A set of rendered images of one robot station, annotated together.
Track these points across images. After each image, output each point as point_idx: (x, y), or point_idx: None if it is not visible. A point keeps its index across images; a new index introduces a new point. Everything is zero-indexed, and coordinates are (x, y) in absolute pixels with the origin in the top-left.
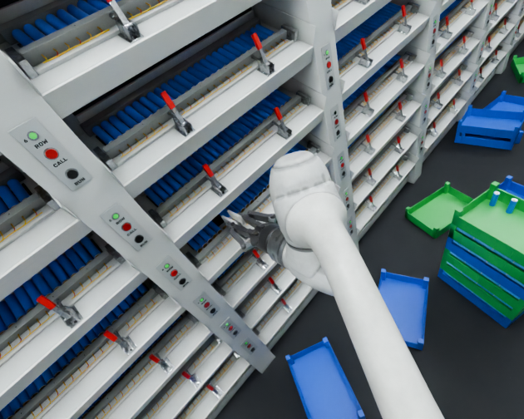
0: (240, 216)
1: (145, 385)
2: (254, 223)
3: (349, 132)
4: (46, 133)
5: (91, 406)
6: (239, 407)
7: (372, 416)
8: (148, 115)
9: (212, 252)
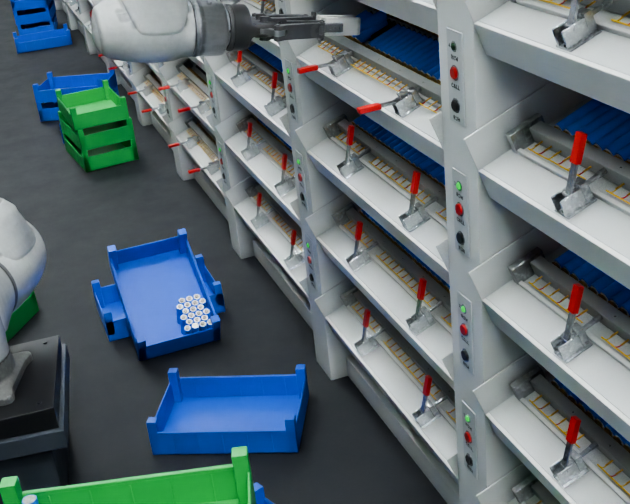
0: (322, 19)
1: (269, 99)
2: (281, 17)
3: (465, 138)
4: None
5: (272, 66)
6: (287, 331)
7: (148, 462)
8: None
9: (327, 44)
